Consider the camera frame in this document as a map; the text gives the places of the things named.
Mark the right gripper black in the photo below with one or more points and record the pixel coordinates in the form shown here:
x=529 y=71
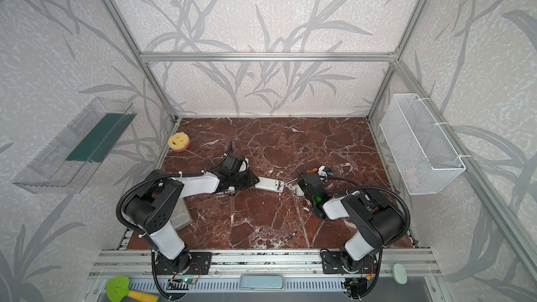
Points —
x=304 y=182

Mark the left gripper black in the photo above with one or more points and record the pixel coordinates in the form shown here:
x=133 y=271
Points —
x=248 y=178

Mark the white battery cover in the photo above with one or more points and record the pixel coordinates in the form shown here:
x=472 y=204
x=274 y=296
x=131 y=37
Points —
x=299 y=191

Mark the white remote control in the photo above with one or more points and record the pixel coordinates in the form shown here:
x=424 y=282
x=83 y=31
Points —
x=268 y=184

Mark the orange handled screwdriver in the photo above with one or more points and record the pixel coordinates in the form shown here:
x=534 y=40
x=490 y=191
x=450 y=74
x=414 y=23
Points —
x=315 y=170

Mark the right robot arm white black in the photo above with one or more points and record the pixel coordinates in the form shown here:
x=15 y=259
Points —
x=380 y=216

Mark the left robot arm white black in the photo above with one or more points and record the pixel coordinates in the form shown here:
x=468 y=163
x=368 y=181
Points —
x=148 y=206

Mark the yellow smiley sponge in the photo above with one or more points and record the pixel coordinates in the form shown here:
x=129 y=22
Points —
x=179 y=142

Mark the grey rectangular sponge block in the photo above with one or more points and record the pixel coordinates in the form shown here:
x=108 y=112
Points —
x=181 y=217

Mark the pink item in basket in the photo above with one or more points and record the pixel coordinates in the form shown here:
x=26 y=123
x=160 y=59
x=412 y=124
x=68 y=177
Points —
x=411 y=178

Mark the pale green rectangular tray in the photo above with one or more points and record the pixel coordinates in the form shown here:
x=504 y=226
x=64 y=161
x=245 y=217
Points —
x=262 y=282

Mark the pale green round soap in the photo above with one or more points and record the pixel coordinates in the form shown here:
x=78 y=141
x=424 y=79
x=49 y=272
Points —
x=399 y=274

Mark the green yellow scoop brush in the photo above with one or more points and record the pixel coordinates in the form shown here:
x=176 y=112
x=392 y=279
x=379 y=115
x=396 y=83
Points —
x=117 y=289

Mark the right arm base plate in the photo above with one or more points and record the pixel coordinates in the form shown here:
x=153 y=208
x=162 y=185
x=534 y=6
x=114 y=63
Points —
x=333 y=264

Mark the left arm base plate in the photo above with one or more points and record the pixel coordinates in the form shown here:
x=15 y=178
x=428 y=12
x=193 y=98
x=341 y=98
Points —
x=194 y=263

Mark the white wire mesh basket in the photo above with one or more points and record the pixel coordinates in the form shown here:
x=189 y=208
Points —
x=417 y=139

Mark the clear plastic wall shelf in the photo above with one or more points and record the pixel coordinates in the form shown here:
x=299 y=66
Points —
x=68 y=162

